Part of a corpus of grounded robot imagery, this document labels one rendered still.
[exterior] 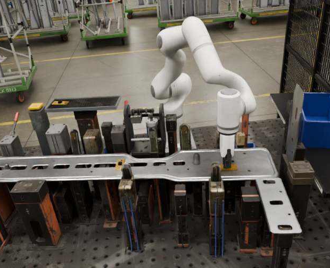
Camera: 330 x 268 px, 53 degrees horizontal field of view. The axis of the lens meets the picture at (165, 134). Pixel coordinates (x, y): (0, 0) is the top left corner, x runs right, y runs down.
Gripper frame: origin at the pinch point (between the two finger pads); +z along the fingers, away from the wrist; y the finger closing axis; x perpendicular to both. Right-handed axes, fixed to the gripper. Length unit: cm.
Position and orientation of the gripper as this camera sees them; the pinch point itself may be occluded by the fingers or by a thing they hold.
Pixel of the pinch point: (227, 161)
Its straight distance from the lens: 139.8
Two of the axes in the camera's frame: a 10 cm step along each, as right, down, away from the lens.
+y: -0.5, 5.0, -8.6
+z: 0.7, 8.6, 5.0
